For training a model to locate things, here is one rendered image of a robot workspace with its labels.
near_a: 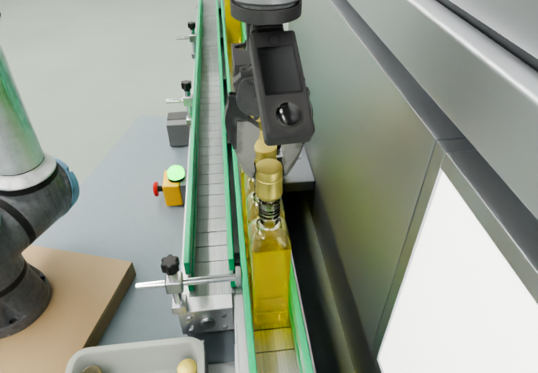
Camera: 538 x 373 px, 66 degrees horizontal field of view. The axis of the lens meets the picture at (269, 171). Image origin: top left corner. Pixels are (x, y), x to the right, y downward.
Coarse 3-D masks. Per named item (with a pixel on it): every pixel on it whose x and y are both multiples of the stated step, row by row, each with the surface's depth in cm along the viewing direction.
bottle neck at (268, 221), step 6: (264, 204) 53; (270, 204) 53; (276, 204) 53; (264, 210) 54; (270, 210) 54; (276, 210) 54; (264, 216) 55; (270, 216) 54; (276, 216) 55; (264, 222) 55; (270, 222) 55; (276, 222) 56; (264, 228) 56; (270, 228) 56; (276, 228) 56
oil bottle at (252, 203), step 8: (248, 200) 62; (256, 200) 61; (280, 200) 62; (248, 208) 62; (256, 208) 60; (280, 208) 61; (248, 216) 61; (256, 216) 60; (248, 224) 62; (248, 232) 63; (248, 240) 67; (248, 248) 71
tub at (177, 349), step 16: (80, 352) 69; (96, 352) 69; (112, 352) 69; (128, 352) 70; (144, 352) 70; (160, 352) 71; (176, 352) 71; (192, 352) 72; (80, 368) 69; (112, 368) 72; (128, 368) 72; (144, 368) 73; (160, 368) 73; (176, 368) 74
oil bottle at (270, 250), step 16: (256, 224) 57; (256, 240) 56; (272, 240) 56; (288, 240) 57; (256, 256) 57; (272, 256) 57; (288, 256) 58; (256, 272) 59; (272, 272) 60; (288, 272) 60; (256, 288) 62; (272, 288) 62; (288, 288) 63; (256, 304) 64; (272, 304) 65; (256, 320) 67; (272, 320) 68
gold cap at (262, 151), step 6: (258, 144) 56; (264, 144) 56; (258, 150) 55; (264, 150) 55; (270, 150) 55; (276, 150) 56; (258, 156) 55; (264, 156) 55; (270, 156) 55; (276, 156) 57
